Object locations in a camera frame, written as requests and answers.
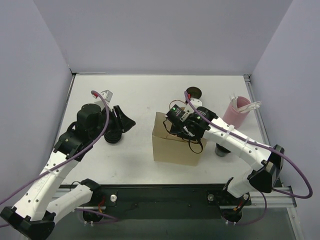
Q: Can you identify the pink cylindrical utensil holder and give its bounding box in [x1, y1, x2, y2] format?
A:
[222, 96, 251, 129]

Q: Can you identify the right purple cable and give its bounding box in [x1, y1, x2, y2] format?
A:
[184, 90, 314, 226]

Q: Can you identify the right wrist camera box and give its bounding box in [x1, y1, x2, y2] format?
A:
[165, 100, 194, 128]

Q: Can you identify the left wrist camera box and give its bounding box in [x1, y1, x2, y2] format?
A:
[91, 90, 113, 104]

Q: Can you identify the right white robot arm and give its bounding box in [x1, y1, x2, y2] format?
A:
[166, 105, 283, 204]

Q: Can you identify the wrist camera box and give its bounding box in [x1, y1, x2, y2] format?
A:
[91, 90, 113, 104]
[165, 100, 194, 128]

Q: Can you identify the dark translucent cup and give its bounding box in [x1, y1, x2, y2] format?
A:
[214, 143, 231, 157]
[186, 86, 202, 100]

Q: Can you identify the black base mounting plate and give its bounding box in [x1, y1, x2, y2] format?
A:
[84, 184, 252, 220]

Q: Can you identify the aluminium frame rail front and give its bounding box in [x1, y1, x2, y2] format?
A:
[50, 188, 297, 208]

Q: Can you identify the beige paper bag with handles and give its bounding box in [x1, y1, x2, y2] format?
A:
[152, 112, 207, 166]

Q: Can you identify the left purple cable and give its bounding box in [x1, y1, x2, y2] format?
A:
[0, 90, 120, 227]

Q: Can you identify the purple cable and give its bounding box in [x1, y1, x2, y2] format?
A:
[0, 90, 120, 227]
[184, 90, 314, 226]

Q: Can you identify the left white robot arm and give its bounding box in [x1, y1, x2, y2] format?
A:
[0, 103, 136, 240]

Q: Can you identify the white plastic cutlery piece upright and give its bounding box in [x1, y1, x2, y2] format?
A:
[229, 93, 238, 111]

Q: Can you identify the stack of black cup lids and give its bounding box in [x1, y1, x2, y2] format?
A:
[104, 130, 123, 144]

